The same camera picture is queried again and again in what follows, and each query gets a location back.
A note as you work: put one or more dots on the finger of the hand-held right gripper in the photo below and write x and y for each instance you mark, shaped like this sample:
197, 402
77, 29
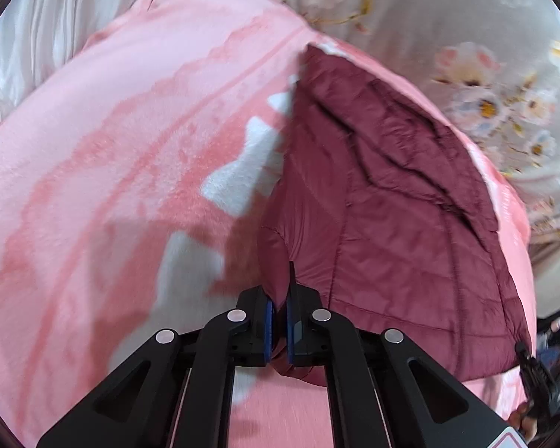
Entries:
539, 382

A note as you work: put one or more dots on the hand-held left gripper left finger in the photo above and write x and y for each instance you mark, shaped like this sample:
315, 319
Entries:
269, 331

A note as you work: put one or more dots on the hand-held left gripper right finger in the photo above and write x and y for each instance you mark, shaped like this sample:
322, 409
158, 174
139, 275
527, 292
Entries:
289, 331

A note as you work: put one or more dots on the maroon puffer jacket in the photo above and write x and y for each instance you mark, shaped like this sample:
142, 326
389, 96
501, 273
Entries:
378, 219

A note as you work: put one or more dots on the person's right hand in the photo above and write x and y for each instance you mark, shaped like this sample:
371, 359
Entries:
527, 427

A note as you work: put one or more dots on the pink fleece blanket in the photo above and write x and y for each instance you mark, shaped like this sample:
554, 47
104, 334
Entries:
98, 149

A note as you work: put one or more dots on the grey floral blanket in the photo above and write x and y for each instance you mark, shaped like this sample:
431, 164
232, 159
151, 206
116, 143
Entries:
424, 9

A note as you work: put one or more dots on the white satin curtain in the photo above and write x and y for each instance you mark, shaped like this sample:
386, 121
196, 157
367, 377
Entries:
51, 32

